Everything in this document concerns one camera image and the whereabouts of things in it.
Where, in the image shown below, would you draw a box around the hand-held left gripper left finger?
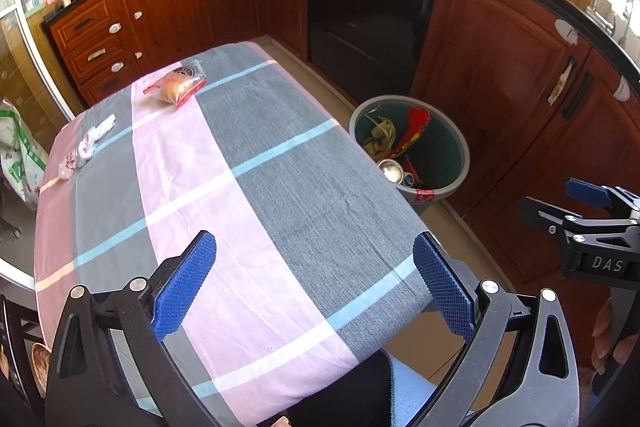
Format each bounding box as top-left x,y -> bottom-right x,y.
45,229 -> 218,427

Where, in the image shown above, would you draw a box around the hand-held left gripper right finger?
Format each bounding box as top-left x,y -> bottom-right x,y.
405,231 -> 581,427

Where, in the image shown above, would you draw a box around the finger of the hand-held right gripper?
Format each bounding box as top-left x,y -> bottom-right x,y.
516,196 -> 640,258
565,178 -> 640,220

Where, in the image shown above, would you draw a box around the teal plastic bin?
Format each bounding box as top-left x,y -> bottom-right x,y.
348,95 -> 471,217

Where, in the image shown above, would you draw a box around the beige rag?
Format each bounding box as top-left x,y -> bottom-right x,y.
367,104 -> 397,160

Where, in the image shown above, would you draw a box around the person's right hand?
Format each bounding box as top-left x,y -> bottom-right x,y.
591,296 -> 640,374

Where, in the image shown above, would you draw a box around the checked tablecloth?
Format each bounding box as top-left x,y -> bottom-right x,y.
34,41 -> 432,427

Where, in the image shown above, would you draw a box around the person's black trouser leg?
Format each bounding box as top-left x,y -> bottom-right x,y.
287,352 -> 393,427

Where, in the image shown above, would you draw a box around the brown wooden bowl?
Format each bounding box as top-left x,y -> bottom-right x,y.
31,342 -> 53,380

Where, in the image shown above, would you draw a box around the wooden kitchen cabinets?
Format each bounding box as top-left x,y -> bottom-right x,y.
44,0 -> 640,303

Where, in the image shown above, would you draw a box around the crumpled clear printed wrapper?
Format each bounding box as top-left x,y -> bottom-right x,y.
59,116 -> 117,180

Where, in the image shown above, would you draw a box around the dark wooden chair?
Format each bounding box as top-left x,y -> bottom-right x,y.
0,294 -> 48,418

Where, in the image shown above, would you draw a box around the metal faucet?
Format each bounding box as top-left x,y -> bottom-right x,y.
592,0 -> 631,38

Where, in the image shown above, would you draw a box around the red edged bread packet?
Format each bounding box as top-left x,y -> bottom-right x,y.
143,71 -> 207,108

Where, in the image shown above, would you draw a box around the green white sack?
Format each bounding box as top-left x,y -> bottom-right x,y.
0,99 -> 51,210

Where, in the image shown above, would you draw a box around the black built-in oven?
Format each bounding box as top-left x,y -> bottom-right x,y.
306,0 -> 443,105

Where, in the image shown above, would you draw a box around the glass sliding door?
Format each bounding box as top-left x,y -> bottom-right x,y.
0,0 -> 76,293

